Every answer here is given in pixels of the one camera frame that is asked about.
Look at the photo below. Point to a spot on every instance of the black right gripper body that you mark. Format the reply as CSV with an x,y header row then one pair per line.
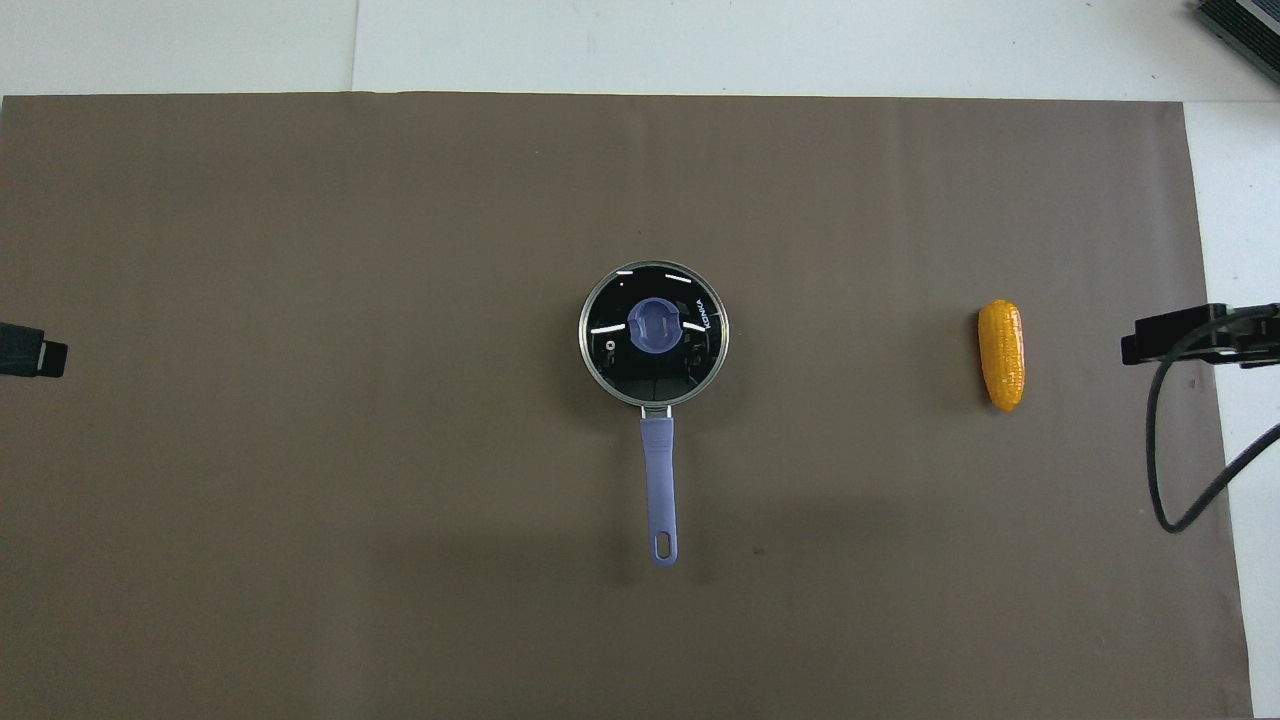
x,y
1255,340

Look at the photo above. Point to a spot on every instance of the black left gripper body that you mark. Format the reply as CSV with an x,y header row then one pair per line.
x,y
20,350

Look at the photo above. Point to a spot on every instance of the yellow toy corn cob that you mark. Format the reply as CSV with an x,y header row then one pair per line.
x,y
1001,355

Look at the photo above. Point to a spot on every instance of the glass lid purple knob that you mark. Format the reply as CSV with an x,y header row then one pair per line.
x,y
640,370

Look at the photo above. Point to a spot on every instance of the black ribbed device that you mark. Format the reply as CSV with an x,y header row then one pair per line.
x,y
1245,25

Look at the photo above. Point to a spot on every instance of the brown table mat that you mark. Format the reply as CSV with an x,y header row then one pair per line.
x,y
400,300

